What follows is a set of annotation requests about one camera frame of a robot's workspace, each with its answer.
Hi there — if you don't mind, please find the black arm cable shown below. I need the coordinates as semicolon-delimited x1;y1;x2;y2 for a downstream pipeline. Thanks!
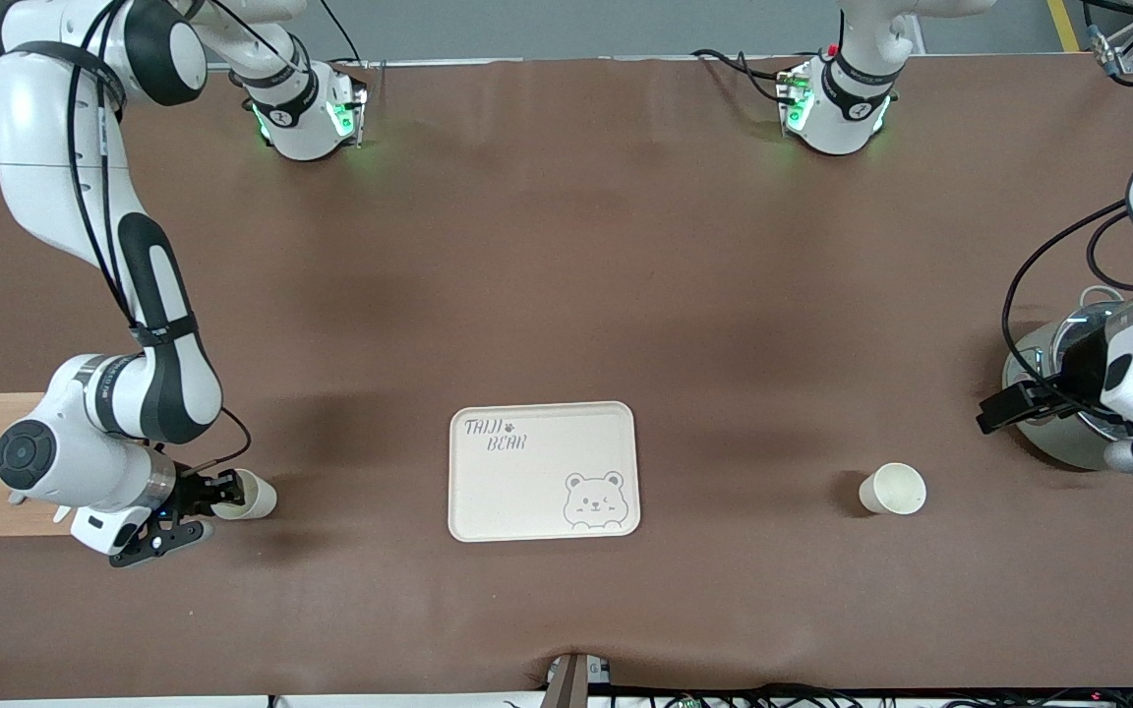
70;0;253;483
1002;202;1133;394

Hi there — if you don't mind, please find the black left base cable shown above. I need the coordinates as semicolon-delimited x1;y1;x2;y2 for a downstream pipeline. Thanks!
691;48;796;105

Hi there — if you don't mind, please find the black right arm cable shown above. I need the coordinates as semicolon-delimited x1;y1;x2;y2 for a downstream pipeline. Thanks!
70;0;253;483

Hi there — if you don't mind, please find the glass pot lid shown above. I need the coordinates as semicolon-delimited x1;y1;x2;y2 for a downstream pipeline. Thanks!
1019;300;1133;445

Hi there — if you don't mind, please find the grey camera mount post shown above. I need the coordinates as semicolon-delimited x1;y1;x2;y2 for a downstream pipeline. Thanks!
542;652;612;708

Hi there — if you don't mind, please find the grey-green electric pot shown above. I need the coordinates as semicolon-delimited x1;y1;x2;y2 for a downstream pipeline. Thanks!
1002;285;1133;483

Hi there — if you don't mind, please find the brown table mat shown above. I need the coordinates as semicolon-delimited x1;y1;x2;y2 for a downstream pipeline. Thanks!
0;54;1133;701

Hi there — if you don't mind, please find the black looped cable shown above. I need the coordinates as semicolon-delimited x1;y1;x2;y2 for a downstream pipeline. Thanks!
1087;211;1133;292

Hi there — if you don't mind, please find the thin black right base cable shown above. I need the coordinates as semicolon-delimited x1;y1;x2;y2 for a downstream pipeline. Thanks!
316;0;371;66

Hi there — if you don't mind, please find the white IKEA cup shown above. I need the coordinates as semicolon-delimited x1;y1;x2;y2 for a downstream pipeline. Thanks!
859;462;927;516
212;469;278;521

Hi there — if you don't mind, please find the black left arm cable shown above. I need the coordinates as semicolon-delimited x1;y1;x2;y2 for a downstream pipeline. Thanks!
1002;202;1133;394

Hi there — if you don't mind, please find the cream bear print tray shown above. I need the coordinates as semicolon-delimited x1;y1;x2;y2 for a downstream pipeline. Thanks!
447;400;642;544

